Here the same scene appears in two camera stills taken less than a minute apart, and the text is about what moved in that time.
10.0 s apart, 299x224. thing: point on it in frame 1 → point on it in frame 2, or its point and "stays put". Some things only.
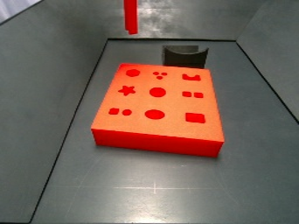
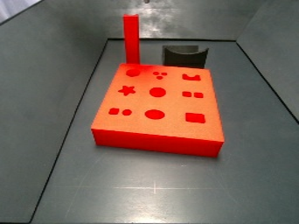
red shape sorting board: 161,108 stays put
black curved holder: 184,56 stays put
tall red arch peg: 131,17 → 132,38
